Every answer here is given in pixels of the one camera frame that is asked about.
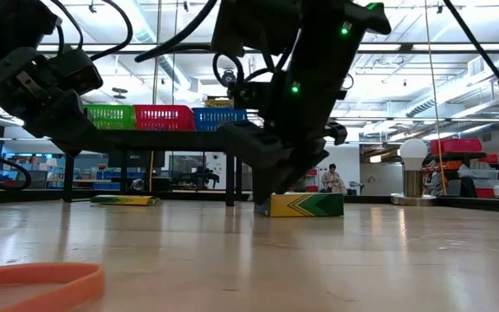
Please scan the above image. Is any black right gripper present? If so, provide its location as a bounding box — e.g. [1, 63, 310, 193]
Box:
[217, 80, 349, 205]

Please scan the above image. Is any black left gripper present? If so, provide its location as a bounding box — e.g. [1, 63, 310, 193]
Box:
[0, 41, 116, 158]

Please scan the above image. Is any green card pack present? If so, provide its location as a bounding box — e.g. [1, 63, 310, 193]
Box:
[256, 192, 345, 218]

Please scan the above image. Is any green plastic basket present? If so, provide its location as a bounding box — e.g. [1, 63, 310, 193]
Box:
[85, 104, 138, 131]

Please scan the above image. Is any blue plastic basket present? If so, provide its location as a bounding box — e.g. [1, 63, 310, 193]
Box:
[191, 107, 249, 133]

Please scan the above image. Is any red plastic basket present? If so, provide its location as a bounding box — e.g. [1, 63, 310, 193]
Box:
[133, 104, 197, 132]

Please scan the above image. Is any orange rubber band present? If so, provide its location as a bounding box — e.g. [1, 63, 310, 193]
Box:
[0, 263, 106, 312]

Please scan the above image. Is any grey office chair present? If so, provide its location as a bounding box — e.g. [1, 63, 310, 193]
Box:
[36, 169, 59, 190]

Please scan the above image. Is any shelf with red bins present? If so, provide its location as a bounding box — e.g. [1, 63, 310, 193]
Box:
[303, 166, 320, 194]

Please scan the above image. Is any person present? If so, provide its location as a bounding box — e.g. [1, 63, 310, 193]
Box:
[321, 163, 348, 195]

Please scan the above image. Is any black metal riser shelf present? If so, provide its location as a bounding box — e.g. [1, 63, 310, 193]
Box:
[62, 128, 250, 207]

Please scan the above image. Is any table lamp with white bulb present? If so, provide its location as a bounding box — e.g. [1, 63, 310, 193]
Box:
[390, 138, 437, 207]

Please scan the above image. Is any large red storage bin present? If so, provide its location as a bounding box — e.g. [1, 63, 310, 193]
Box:
[430, 138, 483, 156]

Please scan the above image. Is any white plastic container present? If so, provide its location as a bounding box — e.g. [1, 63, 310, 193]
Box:
[457, 164, 499, 181]

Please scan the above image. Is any overhead LED light bar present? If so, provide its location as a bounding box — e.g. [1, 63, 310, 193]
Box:
[36, 42, 499, 55]

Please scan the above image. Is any white ceiling vent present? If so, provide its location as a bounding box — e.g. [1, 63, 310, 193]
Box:
[467, 55, 488, 79]

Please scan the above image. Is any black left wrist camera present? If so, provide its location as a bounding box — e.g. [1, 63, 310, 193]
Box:
[49, 48, 104, 96]

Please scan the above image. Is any black curved cable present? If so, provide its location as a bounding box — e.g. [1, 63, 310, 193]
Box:
[0, 138, 32, 191]

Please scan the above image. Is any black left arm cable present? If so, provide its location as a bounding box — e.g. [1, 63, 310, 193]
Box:
[48, 0, 134, 62]

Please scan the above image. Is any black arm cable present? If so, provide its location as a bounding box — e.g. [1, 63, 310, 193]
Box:
[134, 0, 247, 88]
[48, 0, 134, 62]

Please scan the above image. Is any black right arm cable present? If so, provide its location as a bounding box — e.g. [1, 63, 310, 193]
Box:
[134, 0, 247, 88]

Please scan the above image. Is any yellow hanging cord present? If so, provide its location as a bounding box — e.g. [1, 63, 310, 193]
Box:
[422, 0, 448, 196]

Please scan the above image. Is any thin black cable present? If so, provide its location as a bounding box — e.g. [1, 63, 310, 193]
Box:
[442, 0, 499, 113]

